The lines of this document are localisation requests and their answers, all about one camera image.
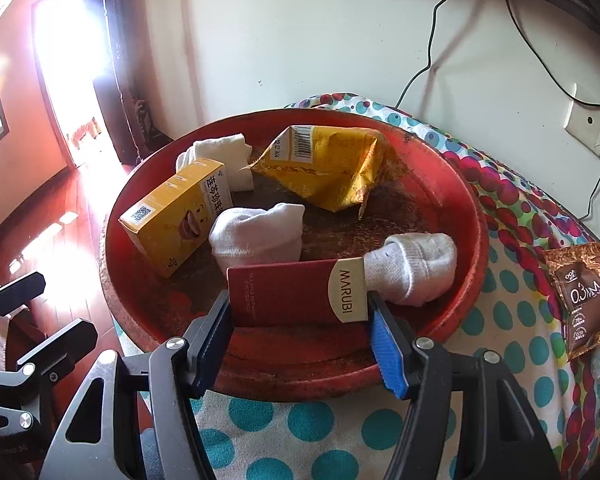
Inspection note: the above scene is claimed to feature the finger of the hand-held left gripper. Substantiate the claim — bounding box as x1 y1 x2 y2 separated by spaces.
0 317 99 433
0 271 47 332

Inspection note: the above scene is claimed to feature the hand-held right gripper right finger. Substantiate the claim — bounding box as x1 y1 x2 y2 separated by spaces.
366 290 563 480

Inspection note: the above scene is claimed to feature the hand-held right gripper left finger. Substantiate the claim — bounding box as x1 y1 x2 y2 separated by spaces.
39 289 237 480

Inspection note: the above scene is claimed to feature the red round tray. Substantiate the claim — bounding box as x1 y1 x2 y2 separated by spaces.
100 106 491 403

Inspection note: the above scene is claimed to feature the dark red box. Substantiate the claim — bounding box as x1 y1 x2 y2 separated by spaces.
226 256 370 328

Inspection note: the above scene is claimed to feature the white sock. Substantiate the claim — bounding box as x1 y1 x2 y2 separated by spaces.
175 132 255 192
362 232 458 307
209 202 306 276

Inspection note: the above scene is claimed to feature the yellow cardboard box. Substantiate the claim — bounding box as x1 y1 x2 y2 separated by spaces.
118 158 233 279

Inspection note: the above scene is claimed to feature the yellow snack packet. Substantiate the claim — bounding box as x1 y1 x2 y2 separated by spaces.
250 125 411 218

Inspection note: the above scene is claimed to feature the polka dot tablecloth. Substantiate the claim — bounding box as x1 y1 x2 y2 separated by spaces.
115 92 600 480

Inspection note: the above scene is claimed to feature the brown snack packet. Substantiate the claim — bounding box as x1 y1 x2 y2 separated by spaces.
544 242 600 362

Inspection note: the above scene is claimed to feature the dark wooden door frame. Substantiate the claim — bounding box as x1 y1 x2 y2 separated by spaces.
80 0 176 166

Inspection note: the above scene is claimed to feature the white wall jack plate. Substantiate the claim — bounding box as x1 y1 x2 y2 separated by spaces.
562 82 600 158

